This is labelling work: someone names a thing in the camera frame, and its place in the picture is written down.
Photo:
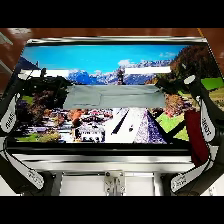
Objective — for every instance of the pale grey shirt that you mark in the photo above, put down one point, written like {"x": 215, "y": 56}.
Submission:
{"x": 113, "y": 96}

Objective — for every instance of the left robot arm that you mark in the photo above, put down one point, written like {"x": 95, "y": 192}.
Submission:
{"x": 10, "y": 116}

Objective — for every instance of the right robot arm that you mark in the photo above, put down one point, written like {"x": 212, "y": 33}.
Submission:
{"x": 208, "y": 123}

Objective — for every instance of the red garment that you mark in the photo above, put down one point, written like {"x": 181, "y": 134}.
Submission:
{"x": 195, "y": 136}

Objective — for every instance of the silver frame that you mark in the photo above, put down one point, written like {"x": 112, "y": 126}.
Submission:
{"x": 110, "y": 163}

